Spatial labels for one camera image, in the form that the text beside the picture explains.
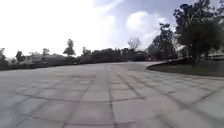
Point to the grey paved stone plaza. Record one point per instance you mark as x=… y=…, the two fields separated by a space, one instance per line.
x=100 y=96

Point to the large dark tree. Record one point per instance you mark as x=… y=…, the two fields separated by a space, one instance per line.
x=200 y=30

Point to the medium dark tree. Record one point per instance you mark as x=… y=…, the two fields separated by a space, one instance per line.
x=164 y=41

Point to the long row of trees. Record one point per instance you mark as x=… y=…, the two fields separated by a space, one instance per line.
x=66 y=57

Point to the grass bed with kerb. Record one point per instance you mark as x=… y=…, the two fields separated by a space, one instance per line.
x=193 y=68

